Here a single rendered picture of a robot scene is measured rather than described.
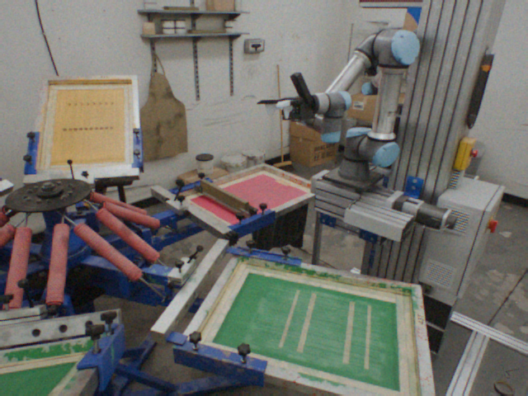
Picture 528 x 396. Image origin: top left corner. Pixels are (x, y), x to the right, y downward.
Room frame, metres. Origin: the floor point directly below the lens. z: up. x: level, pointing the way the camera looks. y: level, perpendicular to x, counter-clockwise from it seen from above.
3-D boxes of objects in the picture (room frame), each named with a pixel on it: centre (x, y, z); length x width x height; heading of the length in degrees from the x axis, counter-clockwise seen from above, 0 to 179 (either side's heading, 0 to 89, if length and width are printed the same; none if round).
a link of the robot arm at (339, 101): (1.46, -0.27, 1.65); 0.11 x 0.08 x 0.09; 117
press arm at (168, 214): (1.67, 0.47, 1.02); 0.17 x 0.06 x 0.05; 134
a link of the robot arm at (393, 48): (1.58, -0.51, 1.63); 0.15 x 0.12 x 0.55; 27
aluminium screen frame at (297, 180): (2.06, 0.07, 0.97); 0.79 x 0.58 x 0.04; 134
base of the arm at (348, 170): (1.70, -0.45, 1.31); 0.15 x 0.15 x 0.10
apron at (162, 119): (3.84, 1.03, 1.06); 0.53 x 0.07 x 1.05; 134
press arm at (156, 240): (1.76, 0.38, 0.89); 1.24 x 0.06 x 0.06; 134
